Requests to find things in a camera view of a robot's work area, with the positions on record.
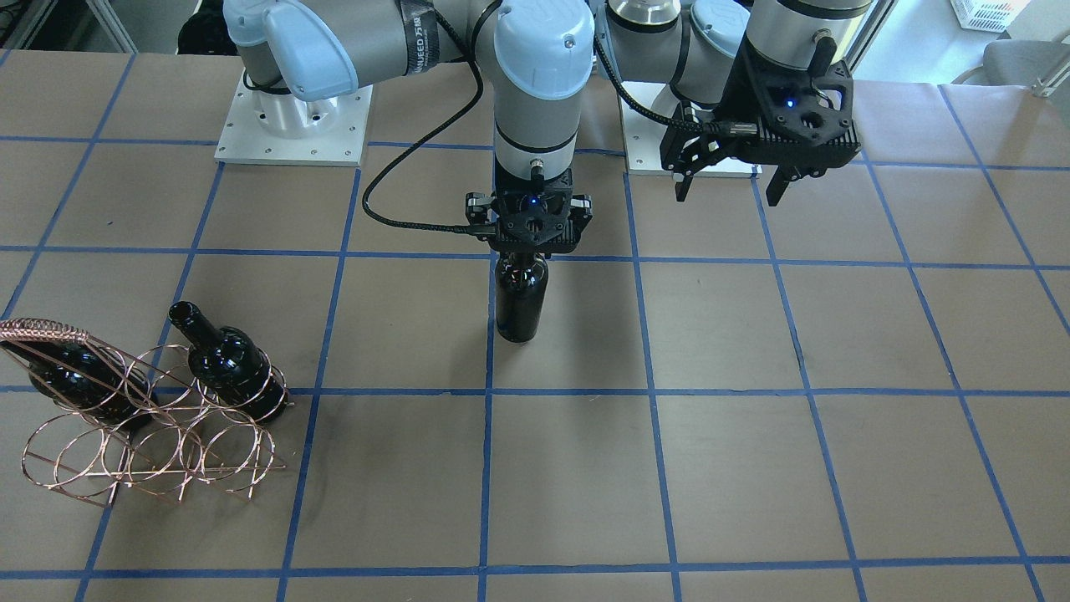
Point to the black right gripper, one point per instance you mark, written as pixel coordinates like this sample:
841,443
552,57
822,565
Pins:
476,205

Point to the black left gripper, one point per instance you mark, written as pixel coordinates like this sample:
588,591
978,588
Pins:
746,99

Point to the dark glass wine bottle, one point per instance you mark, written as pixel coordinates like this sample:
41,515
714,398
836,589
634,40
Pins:
521,284

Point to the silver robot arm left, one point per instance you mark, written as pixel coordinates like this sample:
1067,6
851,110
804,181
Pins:
691,45

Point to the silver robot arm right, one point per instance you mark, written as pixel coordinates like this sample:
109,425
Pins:
304,61

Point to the wine bottle in rack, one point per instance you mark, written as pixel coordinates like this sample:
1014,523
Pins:
230,365
74,376

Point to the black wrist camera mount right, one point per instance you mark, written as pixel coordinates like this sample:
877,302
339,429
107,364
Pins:
505,182

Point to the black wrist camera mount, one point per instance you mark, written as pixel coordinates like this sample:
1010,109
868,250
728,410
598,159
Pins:
505,182
803,113

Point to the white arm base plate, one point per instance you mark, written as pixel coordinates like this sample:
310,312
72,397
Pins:
273,129
643,136

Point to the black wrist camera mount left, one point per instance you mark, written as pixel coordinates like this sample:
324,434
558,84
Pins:
803,113

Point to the copper wire wine rack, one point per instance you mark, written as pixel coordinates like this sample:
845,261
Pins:
191,440

